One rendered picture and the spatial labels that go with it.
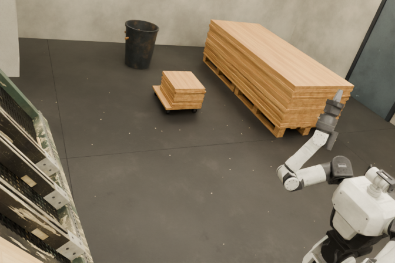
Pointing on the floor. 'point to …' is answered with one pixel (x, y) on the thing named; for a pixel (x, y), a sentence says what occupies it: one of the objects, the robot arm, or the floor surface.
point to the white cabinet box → (8, 24)
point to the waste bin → (139, 43)
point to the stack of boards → (271, 76)
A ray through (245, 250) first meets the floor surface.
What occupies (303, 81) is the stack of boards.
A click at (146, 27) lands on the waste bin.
